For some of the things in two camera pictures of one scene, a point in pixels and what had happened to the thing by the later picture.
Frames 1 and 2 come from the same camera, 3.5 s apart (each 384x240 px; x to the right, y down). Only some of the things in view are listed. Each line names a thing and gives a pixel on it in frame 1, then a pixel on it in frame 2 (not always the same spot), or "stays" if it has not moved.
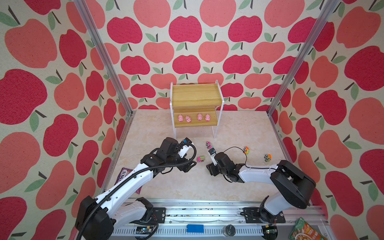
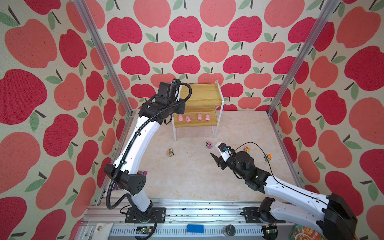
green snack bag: [304, 230] stays
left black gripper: [188, 166] → [182, 108]
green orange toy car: [267, 157] stays
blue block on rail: [195, 228] stays
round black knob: [229, 230] stays
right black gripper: [211, 168] → [220, 161]
